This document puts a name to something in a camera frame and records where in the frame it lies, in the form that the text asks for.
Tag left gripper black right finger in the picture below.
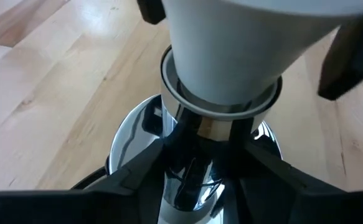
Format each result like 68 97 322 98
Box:
230 139 363 224

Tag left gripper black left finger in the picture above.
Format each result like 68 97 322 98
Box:
0 138 168 224

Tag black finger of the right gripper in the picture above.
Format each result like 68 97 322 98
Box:
136 0 166 25
317 11 363 101

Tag white lightbulb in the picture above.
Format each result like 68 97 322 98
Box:
161 0 363 106

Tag chrome lamp socket base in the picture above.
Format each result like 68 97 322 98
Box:
106 45 284 224

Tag black lamp power cord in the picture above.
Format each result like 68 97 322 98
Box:
71 166 109 190

